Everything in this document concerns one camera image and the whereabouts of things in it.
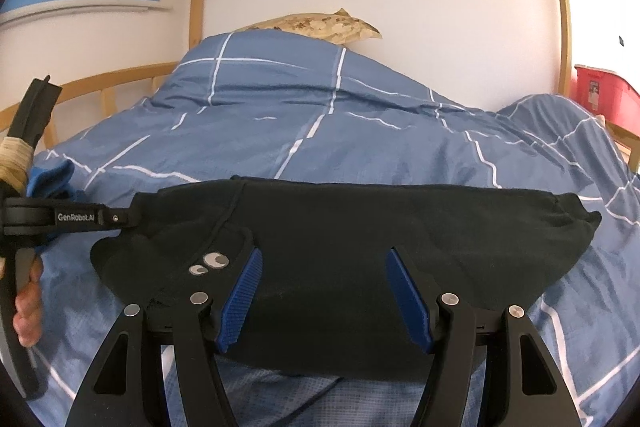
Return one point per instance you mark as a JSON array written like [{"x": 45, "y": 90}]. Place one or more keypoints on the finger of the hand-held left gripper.
[{"x": 217, "y": 261}]

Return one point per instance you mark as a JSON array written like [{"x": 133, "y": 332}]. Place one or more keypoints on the blue checked duvet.
[{"x": 350, "y": 127}]

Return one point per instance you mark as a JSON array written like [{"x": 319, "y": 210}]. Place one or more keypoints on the person's left hand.
[{"x": 29, "y": 307}]

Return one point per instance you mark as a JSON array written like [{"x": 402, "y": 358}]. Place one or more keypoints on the floral beige pillow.
[{"x": 320, "y": 27}]

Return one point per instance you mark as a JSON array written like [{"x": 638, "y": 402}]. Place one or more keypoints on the red storage bin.
[{"x": 605, "y": 87}]

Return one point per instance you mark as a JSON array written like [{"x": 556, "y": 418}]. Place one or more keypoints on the wooden bunk bed frame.
[{"x": 197, "y": 7}]

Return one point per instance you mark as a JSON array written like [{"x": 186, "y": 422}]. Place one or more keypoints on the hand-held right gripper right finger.
[{"x": 407, "y": 302}]

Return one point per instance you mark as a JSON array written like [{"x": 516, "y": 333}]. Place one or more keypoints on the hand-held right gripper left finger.
[{"x": 240, "y": 297}]

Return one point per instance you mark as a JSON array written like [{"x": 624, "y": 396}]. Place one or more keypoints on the black pants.
[{"x": 350, "y": 267}]

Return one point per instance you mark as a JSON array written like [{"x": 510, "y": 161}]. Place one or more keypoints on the folded blue cloth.
[{"x": 50, "y": 182}]

